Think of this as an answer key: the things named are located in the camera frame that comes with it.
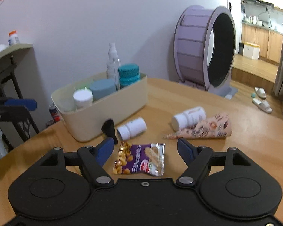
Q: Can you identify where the pink patterned tube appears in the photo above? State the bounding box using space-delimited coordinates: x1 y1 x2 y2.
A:
163 113 232 140

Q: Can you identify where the white small pill bottle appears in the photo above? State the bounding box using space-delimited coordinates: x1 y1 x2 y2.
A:
171 106 206 131

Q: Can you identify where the teal cap medicine bottle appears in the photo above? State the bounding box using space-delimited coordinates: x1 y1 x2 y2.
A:
118 64 140 88

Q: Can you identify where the purple snack packet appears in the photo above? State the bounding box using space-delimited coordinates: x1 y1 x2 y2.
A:
113 141 165 176

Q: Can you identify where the beige plastic storage bin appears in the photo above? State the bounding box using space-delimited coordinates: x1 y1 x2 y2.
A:
51 72 148 142

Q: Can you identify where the white wide plastic bottle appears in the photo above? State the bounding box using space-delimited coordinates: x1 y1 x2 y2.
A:
73 89 93 109

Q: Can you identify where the small white dropper bottle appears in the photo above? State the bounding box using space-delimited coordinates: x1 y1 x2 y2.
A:
116 117 147 141

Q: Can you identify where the white storage box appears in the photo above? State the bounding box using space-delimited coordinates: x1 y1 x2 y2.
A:
243 42 260 60

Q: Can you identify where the red soda can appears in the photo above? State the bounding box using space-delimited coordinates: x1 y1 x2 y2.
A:
49 103 61 122

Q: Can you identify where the white slipper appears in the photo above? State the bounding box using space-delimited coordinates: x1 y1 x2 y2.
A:
252 98 272 114
254 87 267 99

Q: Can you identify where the green floss picks bag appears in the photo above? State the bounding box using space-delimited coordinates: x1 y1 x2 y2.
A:
73 81 93 91

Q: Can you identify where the toothpick jar blue lid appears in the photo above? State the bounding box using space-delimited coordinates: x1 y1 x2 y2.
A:
89 79 117 101

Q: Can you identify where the clear white spray bottle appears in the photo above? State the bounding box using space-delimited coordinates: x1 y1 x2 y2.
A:
106 43 120 90

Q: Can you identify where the purple cat exercise wheel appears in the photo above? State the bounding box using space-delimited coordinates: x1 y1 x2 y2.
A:
174 6 238 99

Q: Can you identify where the black small object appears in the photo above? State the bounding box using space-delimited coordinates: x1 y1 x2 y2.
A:
101 119 118 145

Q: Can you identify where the orange cap white bottle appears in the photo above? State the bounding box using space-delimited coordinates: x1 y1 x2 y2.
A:
8 30 20 46

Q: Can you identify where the side shelf table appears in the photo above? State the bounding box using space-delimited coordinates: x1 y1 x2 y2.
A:
0 43 39 142

